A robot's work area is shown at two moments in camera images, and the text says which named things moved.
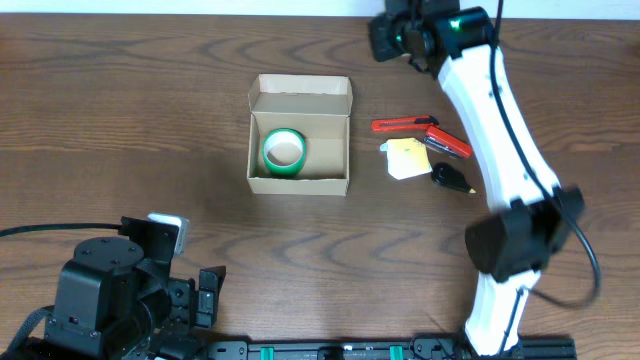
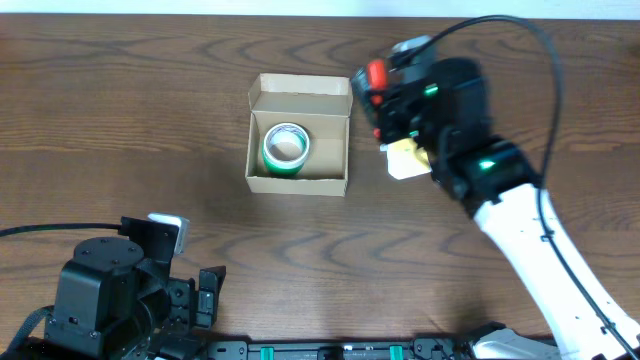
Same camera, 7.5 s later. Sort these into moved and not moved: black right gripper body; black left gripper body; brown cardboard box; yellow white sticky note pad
Moved: black right gripper body
Not moved: brown cardboard box; black left gripper body; yellow white sticky note pad
